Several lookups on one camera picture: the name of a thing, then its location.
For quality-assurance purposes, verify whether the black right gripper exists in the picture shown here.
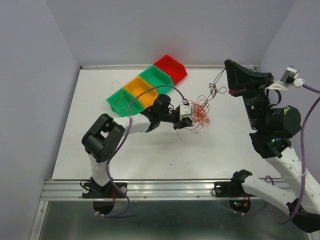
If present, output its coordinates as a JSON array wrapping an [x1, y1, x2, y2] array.
[[225, 59, 275, 131]]

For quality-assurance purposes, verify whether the orange wire bundle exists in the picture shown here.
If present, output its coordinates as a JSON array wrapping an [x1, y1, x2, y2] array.
[[174, 94, 212, 142]]

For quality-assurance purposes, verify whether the dark brown wire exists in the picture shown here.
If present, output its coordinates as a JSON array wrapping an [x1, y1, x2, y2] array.
[[206, 67, 229, 102]]

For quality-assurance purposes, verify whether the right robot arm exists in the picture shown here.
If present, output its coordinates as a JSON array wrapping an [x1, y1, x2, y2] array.
[[224, 59, 320, 233]]

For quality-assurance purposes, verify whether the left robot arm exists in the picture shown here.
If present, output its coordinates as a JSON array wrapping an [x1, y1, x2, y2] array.
[[81, 94, 193, 197]]

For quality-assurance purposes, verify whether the green plastic bin near red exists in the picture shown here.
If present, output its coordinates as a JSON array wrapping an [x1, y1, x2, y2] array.
[[139, 65, 174, 94]]

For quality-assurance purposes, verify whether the yellow plastic bin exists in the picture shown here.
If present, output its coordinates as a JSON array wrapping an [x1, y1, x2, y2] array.
[[124, 76, 159, 109]]

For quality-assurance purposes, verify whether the green plastic bin front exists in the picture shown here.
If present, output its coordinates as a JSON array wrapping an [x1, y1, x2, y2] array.
[[106, 88, 144, 117]]

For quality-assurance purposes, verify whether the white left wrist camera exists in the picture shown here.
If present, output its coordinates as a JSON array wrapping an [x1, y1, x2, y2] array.
[[179, 99, 193, 120]]

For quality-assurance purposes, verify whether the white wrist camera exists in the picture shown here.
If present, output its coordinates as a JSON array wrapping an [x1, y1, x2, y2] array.
[[266, 65, 305, 91], [179, 99, 193, 120]]

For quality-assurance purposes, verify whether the aluminium back rail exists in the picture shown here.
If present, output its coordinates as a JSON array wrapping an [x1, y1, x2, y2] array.
[[79, 64, 258, 71]]

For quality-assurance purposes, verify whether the aluminium rail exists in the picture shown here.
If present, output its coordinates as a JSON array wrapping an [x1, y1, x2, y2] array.
[[39, 177, 308, 201], [249, 66, 292, 178], [79, 64, 258, 71]]

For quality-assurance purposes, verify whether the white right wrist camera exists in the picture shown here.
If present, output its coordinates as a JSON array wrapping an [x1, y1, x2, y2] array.
[[266, 65, 305, 91]]

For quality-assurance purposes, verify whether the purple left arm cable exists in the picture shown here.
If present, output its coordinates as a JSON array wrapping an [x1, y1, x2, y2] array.
[[106, 86, 187, 218]]

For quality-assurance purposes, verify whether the aluminium front rail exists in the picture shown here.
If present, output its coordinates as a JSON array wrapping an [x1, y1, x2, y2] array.
[[39, 177, 308, 201]]

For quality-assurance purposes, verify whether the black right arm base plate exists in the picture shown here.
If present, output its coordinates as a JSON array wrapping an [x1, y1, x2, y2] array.
[[210, 181, 257, 198]]

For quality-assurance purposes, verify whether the aluminium right side rail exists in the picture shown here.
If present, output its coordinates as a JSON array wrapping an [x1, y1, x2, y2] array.
[[249, 66, 292, 178]]

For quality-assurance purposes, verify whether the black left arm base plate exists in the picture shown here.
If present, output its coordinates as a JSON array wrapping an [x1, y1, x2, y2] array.
[[79, 181, 126, 199]]

